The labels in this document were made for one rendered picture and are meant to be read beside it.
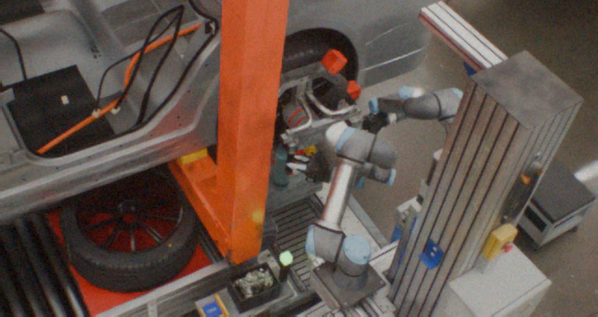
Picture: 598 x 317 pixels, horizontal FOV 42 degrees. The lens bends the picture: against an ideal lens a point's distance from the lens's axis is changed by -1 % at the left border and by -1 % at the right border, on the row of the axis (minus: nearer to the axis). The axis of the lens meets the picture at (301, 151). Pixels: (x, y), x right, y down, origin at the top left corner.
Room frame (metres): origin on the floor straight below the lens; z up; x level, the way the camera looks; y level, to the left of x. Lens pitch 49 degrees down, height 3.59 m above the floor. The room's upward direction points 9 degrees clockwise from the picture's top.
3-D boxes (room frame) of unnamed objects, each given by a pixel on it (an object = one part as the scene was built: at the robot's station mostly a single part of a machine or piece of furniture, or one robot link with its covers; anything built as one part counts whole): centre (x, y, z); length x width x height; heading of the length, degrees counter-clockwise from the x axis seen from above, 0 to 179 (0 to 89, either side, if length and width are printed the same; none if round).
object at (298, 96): (2.46, 0.06, 1.03); 0.19 x 0.18 x 0.11; 38
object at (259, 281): (1.81, 0.12, 0.51); 0.20 x 0.14 x 0.13; 126
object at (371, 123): (2.62, -0.33, 0.86); 0.12 x 0.08 x 0.09; 129
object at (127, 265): (2.14, 0.77, 0.39); 0.66 x 0.66 x 0.24
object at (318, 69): (2.61, 0.05, 0.85); 0.54 x 0.07 x 0.54; 128
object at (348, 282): (1.76, -0.28, 0.87); 0.15 x 0.15 x 0.10
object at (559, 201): (2.87, -1.40, 0.17); 0.43 x 0.36 x 0.34; 40
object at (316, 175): (2.30, -0.10, 0.80); 0.12 x 0.08 x 0.09; 83
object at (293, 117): (2.56, 0.01, 0.85); 0.21 x 0.14 x 0.14; 38
